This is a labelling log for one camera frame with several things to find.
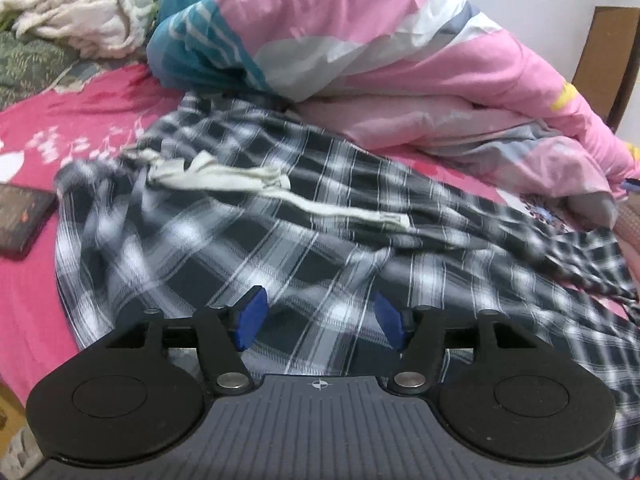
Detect brown wooden door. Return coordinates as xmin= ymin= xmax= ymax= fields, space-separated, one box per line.
xmin=570 ymin=6 xmax=640 ymax=136

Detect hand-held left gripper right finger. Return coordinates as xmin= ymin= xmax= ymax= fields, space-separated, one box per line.
xmin=373 ymin=290 xmax=541 ymax=397

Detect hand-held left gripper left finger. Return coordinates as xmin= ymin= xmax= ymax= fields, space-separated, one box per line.
xmin=101 ymin=285 xmax=268 ymax=397

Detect black white plaid pants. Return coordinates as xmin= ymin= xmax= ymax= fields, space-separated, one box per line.
xmin=52 ymin=91 xmax=640 ymax=480

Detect pink floral quilt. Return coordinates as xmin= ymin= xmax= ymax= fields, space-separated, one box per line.
xmin=146 ymin=0 xmax=640 ymax=228

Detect black smartphone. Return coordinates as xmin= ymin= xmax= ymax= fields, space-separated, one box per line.
xmin=0 ymin=182 xmax=58 ymax=261

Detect white fluffy blanket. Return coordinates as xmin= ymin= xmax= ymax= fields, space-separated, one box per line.
xmin=0 ymin=0 xmax=158 ymax=61

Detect green speckled blanket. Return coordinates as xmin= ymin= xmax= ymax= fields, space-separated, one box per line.
xmin=0 ymin=30 xmax=108 ymax=111

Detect pink floral bed sheet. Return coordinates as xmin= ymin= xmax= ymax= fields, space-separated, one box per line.
xmin=0 ymin=62 xmax=640 ymax=406

